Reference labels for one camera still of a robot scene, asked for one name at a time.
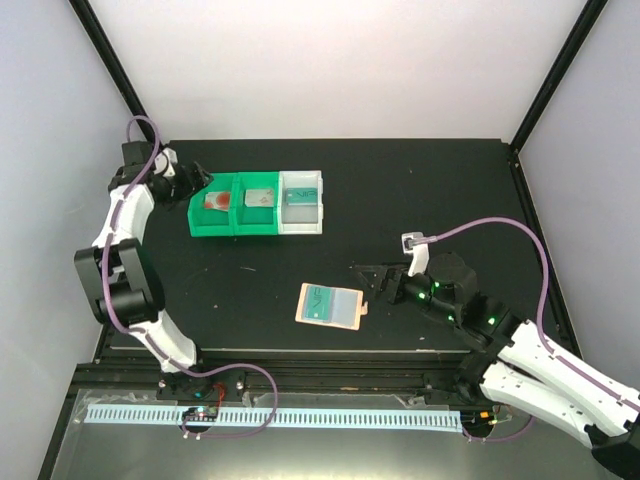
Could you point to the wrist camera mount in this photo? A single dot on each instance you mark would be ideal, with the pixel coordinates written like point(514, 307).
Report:
point(165, 163)
point(416, 245)

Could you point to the middle green plastic bin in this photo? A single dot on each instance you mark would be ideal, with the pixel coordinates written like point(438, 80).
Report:
point(254, 221)

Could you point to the green plastic bin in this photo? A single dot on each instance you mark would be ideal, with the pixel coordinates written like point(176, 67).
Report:
point(254, 221)
point(210, 223)

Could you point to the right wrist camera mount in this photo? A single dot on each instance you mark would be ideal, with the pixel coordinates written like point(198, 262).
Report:
point(416, 245)

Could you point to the left small circuit board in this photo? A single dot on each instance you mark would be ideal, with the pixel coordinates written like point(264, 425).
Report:
point(200, 414)

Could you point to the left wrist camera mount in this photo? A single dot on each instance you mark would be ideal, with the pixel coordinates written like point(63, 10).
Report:
point(165, 163)

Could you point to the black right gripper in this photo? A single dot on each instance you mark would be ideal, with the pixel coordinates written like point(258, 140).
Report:
point(395, 271)

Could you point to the small circuit board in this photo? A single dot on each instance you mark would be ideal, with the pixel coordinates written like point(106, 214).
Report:
point(200, 414)
point(479, 418)

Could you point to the left black frame post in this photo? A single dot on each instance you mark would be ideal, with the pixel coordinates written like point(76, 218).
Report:
point(92, 26)

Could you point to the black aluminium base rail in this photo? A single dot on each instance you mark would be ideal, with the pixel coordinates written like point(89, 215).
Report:
point(449, 377)

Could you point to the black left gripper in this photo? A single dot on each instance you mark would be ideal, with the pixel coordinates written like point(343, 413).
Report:
point(190, 185)

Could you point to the white translucent plastic bin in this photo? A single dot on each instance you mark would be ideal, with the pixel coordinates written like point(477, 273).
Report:
point(300, 220)

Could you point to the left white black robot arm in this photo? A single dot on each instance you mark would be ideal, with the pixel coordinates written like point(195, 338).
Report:
point(120, 283)

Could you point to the left green plastic bin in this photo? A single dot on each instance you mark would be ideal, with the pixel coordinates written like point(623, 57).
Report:
point(210, 223)

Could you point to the white floral card in bin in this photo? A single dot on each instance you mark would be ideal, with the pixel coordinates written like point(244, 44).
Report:
point(259, 198)

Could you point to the light blue slotted cable duct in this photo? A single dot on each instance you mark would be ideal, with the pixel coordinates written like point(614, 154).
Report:
point(305, 418)

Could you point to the teal VIP card in bin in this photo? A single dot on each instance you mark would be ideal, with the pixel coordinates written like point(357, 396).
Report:
point(301, 196)

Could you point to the right small circuit board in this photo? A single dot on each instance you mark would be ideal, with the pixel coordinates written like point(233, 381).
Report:
point(479, 418)

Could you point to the right black frame post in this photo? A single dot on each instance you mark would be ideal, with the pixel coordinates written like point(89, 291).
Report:
point(572, 45)

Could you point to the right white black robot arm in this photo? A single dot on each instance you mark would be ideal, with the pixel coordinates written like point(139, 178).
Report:
point(511, 362)

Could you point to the black frame post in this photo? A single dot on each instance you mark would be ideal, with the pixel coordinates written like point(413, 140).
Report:
point(572, 45)
point(92, 26)

